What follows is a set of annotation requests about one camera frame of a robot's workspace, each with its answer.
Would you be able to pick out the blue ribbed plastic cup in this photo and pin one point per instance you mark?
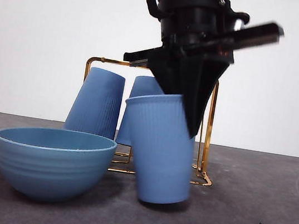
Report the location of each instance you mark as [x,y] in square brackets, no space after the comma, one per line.
[160,153]
[145,86]
[97,101]

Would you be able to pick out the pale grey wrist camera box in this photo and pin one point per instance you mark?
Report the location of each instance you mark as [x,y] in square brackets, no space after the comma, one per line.
[239,24]

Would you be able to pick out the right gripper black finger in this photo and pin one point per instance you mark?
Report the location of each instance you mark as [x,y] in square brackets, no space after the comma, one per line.
[167,75]
[196,96]

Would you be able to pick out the blue ribbed bowl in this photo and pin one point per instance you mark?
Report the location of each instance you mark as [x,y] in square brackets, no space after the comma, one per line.
[50,170]

